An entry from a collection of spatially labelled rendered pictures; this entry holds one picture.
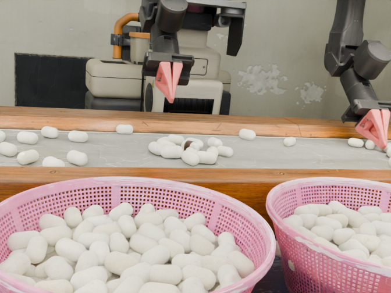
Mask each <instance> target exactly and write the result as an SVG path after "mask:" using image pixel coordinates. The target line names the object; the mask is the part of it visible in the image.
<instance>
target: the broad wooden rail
mask: <svg viewBox="0 0 391 293"><path fill-rule="evenodd" d="M356 123H357V122H344V123H343V122H342V120H335V119H307V118H292V117H264V116H236V115H208V114H193V113H165V112H136V111H118V110H94V109H65V108H37V107H22V106H0V129H11V130H42V128H43V127H45V126H48V127H54V128H56V129H58V131H92V132H113V133H117V131H116V128H117V126H118V125H120V124H124V125H127V124H129V125H131V126H132V127H133V132H132V133H154V134H194V135H235V136H239V131H240V130H241V129H248V130H252V131H254V132H255V134H256V137H297V138H337V139H350V138H357V139H361V140H368V139H367V138H366V137H364V136H363V135H361V134H360V133H358V132H357V131H356V129H355V127H354V126H355V125H356Z"/></svg>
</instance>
